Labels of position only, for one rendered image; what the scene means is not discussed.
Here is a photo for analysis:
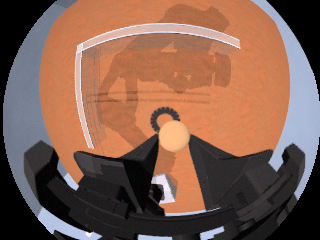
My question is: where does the peach ball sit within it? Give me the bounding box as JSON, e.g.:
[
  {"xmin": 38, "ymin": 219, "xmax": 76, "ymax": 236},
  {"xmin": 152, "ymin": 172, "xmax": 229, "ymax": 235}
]
[{"xmin": 159, "ymin": 121, "xmax": 190, "ymax": 152}]

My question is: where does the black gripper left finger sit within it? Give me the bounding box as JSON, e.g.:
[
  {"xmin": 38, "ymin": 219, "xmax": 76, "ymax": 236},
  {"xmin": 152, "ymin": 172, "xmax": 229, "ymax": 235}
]
[{"xmin": 73, "ymin": 134, "xmax": 159, "ymax": 214}]

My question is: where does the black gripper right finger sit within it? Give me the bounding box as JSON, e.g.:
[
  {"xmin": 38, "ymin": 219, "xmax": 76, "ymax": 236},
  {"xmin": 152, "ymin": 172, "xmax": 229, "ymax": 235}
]
[{"xmin": 188, "ymin": 134, "xmax": 273, "ymax": 211}]

